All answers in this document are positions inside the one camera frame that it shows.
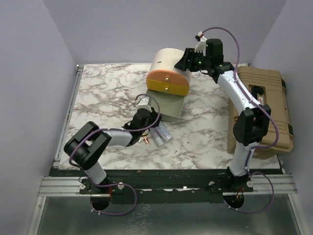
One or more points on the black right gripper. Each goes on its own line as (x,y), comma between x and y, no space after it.
(189,55)

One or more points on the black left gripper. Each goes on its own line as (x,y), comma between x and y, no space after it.
(153,115)

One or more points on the cream round drawer organizer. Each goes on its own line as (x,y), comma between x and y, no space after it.
(162,67)

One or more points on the yellow drawer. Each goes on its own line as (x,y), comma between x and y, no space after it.
(169,88)

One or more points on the grey bottom drawer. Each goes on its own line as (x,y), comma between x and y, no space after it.
(170,104)

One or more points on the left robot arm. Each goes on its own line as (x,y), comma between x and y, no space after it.
(87,145)

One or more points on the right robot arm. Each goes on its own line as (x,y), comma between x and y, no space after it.
(253,120)

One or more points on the white blue tube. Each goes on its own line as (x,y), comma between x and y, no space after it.
(164,133)

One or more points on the lavender white bottle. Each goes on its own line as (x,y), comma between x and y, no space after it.
(157,139)

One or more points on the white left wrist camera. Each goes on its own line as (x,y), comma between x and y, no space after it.
(144,103)

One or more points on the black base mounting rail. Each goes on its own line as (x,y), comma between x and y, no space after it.
(162,186)

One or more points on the aluminium frame rail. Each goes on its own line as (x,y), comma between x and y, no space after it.
(70,186)

